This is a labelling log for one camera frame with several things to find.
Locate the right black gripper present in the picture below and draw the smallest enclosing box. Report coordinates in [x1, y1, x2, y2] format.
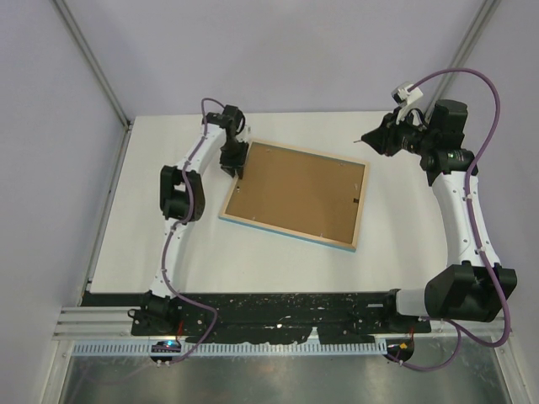
[363, 106, 437, 157]

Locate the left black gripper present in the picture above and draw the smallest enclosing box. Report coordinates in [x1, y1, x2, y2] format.
[220, 139, 249, 178]

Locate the blue picture frame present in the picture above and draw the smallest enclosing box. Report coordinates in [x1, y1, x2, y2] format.
[219, 140, 370, 251]

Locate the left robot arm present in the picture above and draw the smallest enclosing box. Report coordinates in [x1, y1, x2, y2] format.
[134, 98, 249, 335]

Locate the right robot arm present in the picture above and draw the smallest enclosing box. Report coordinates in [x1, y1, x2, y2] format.
[361, 99, 517, 332]

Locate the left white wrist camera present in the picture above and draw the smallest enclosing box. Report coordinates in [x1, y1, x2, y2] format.
[236, 125, 251, 142]

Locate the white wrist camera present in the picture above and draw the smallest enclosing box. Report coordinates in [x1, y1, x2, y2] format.
[391, 82, 424, 124]
[236, 125, 251, 142]

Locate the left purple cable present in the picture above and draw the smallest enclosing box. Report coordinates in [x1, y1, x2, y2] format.
[161, 97, 220, 365]

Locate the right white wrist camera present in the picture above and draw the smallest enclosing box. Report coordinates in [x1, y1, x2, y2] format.
[391, 82, 424, 124]

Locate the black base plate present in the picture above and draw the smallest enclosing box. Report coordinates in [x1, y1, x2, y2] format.
[82, 290, 431, 345]

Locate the right aluminium post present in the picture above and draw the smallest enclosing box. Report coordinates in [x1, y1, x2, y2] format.
[424, 0, 501, 120]

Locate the aluminium post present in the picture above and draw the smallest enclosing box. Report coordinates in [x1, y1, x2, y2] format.
[424, 0, 501, 120]
[49, 0, 134, 131]

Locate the left aluminium post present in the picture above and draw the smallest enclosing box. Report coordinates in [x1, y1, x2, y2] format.
[49, 0, 134, 131]

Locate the aluminium rail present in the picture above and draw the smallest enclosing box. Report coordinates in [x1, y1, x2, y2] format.
[53, 300, 515, 340]

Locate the perforated cable duct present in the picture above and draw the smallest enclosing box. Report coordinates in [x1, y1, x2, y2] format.
[72, 338, 387, 357]

